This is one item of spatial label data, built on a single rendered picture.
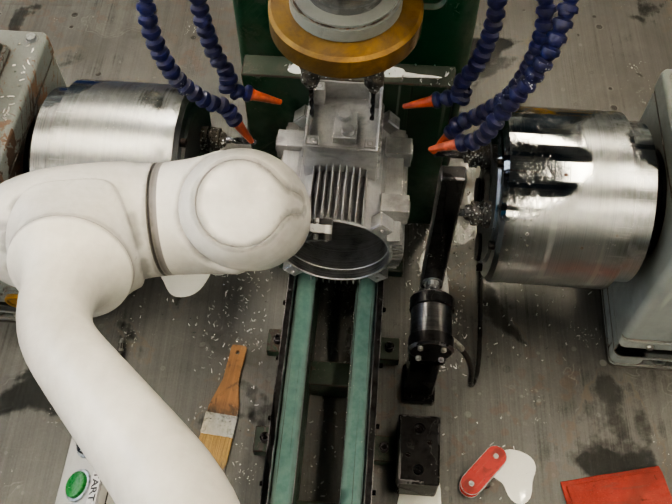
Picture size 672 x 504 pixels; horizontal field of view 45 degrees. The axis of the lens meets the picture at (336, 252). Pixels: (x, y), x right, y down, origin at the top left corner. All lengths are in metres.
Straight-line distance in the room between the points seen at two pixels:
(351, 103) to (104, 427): 0.75
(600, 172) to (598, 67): 0.67
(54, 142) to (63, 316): 0.54
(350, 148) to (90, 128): 0.34
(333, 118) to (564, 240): 0.35
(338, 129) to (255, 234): 0.50
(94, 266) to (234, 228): 0.12
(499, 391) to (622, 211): 0.37
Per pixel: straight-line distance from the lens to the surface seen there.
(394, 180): 1.14
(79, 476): 0.98
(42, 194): 0.71
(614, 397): 1.34
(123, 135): 1.10
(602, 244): 1.10
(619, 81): 1.72
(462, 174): 0.92
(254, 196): 0.63
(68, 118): 1.13
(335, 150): 1.08
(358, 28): 0.92
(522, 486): 1.25
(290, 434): 1.12
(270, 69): 1.17
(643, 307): 1.21
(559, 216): 1.07
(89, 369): 0.55
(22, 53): 1.24
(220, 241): 0.64
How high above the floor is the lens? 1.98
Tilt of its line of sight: 58 degrees down
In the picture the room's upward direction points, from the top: straight up
